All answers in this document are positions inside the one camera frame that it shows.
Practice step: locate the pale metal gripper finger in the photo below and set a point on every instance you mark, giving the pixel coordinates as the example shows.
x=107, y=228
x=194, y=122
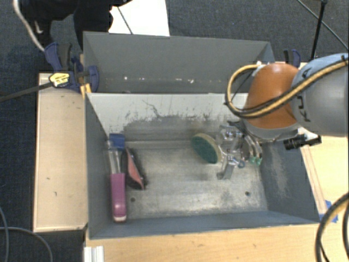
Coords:
x=225, y=139
x=227, y=169

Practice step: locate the green round sponge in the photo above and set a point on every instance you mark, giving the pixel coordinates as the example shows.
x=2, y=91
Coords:
x=205, y=149

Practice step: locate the grey metal bin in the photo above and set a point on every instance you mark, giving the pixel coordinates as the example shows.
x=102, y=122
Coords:
x=174, y=64

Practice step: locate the pale wood board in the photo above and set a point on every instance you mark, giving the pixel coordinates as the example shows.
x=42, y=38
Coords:
x=60, y=157

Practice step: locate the person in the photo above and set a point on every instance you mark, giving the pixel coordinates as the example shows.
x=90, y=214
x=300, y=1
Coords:
x=81, y=7

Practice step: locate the black cylinder on white bracket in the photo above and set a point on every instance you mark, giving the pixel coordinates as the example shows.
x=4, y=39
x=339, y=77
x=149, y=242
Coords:
x=295, y=142

